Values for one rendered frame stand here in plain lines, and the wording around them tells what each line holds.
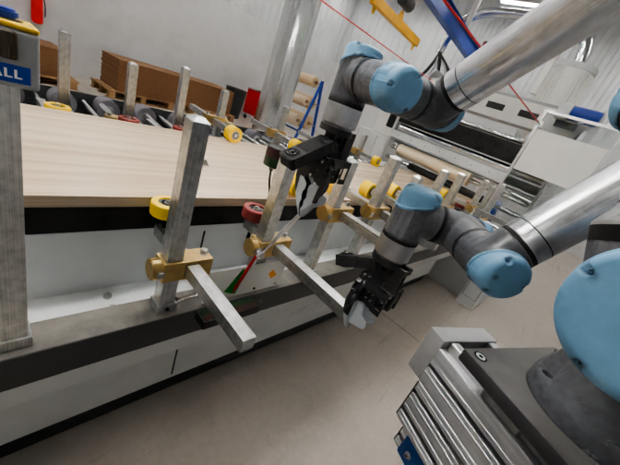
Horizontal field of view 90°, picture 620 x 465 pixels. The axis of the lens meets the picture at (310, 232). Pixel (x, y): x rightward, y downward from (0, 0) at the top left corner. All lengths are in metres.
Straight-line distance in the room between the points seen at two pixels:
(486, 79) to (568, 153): 2.49
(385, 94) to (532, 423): 0.47
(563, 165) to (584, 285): 2.78
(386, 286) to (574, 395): 0.33
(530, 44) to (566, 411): 0.47
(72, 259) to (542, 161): 3.00
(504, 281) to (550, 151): 2.60
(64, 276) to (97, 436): 0.69
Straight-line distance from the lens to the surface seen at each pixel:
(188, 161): 0.64
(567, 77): 7.50
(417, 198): 0.59
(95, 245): 0.93
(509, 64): 0.61
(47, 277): 0.97
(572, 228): 0.57
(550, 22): 0.59
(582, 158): 3.07
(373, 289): 0.66
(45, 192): 0.85
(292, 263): 0.83
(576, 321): 0.32
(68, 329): 0.80
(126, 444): 1.45
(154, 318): 0.82
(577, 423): 0.48
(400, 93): 0.56
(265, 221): 0.83
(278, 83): 4.86
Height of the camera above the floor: 1.27
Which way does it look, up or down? 23 degrees down
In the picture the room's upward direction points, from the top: 21 degrees clockwise
